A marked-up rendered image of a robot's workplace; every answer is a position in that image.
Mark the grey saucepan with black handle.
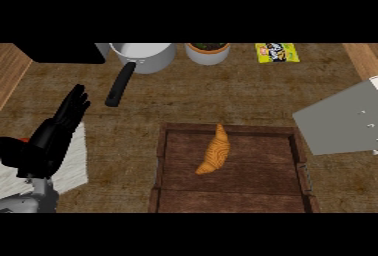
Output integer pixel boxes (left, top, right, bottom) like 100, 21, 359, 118
103, 42, 179, 108

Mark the black appliance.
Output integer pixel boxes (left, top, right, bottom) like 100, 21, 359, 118
12, 42, 108, 65

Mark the orange curved eggplant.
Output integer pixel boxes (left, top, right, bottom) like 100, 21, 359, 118
193, 123, 232, 176

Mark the yellow snack bag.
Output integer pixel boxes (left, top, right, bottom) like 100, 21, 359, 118
254, 42, 301, 64

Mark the dark brown wooden tray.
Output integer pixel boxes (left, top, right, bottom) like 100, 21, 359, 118
146, 122, 322, 214

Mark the grey flat shelf panel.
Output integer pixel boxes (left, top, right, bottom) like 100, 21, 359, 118
291, 75, 378, 156

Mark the white plant pot orange rim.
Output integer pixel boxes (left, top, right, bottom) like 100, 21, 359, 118
183, 42, 232, 66

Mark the pale wooden panel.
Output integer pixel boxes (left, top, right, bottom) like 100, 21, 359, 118
341, 42, 378, 82
0, 42, 34, 112

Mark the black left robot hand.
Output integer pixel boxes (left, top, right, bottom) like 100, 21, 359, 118
0, 83, 93, 180

